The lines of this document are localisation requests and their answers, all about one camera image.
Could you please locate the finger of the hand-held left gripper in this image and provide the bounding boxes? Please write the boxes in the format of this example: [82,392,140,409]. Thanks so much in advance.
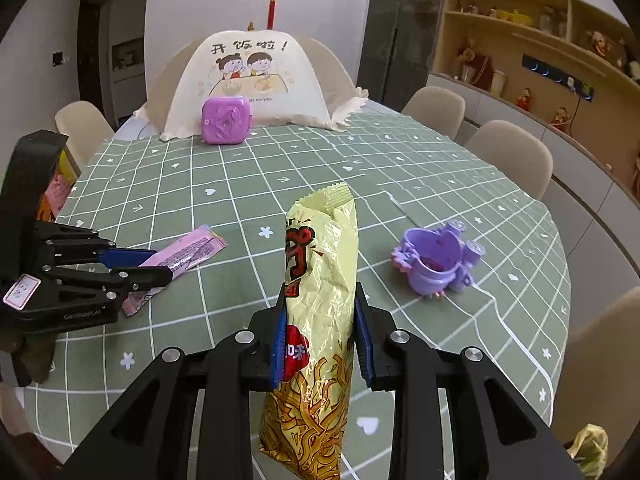
[35,222,160,268]
[42,265,174,309]

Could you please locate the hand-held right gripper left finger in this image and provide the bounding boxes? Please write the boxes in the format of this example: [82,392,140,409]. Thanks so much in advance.
[59,305,288,480]

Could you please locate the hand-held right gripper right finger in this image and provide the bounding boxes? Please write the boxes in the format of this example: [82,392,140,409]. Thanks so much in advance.
[352,282,583,480]

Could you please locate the pink long wrapper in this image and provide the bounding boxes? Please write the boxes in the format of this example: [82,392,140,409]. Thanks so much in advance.
[122,225,228,317]

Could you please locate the yellow noodle snack bag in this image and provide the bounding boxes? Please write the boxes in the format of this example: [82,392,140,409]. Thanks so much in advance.
[256,182,360,480]

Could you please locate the bin with yellow liner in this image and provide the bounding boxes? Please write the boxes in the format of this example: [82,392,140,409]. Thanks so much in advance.
[567,424,610,480]

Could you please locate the person's left hand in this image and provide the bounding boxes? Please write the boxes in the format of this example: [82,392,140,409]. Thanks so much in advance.
[7,332,57,387]

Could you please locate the pink and yellow packets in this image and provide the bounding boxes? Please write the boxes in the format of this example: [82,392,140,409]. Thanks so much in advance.
[37,150,81,223]

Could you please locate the beige dining chair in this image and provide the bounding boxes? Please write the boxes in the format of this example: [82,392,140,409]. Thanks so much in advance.
[55,101,116,161]
[464,120,554,201]
[550,285,640,456]
[401,86,467,141]

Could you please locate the purple plastic toy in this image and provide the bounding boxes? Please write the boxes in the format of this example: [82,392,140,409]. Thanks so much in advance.
[391,220,486,302]

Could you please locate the green checked tablecloth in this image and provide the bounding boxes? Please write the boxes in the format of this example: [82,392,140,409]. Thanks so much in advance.
[22,110,572,468]

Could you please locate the purple square box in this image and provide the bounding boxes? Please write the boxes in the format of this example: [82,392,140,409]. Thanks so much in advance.
[201,96,253,147]

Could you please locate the white printed food cover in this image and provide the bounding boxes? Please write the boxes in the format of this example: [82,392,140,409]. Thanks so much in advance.
[131,27,371,142]

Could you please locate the grey lower cabinet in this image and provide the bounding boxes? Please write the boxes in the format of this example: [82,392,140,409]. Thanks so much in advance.
[427,72,640,281]

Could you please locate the gold figure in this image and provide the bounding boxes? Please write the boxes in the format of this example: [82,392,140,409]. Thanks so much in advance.
[456,37,493,86]

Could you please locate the dark glass cabinet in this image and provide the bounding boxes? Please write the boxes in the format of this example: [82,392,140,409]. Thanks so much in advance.
[356,0,446,111]

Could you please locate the wooden shelf unit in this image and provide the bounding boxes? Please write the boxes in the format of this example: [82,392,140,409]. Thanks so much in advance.
[427,0,640,186]

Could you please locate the black power strip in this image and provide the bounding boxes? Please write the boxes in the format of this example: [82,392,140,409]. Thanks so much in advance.
[521,54,598,103]

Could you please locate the yellow toy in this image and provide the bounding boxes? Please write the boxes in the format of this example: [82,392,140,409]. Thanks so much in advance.
[487,7,533,26]

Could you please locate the red figurine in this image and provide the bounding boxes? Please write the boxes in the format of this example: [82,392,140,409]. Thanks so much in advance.
[585,30,616,58]

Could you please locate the panda plush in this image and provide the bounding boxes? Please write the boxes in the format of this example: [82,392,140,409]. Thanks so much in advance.
[620,45,640,81]

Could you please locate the charger cable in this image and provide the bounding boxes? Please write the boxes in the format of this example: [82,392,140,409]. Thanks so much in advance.
[570,95,586,136]

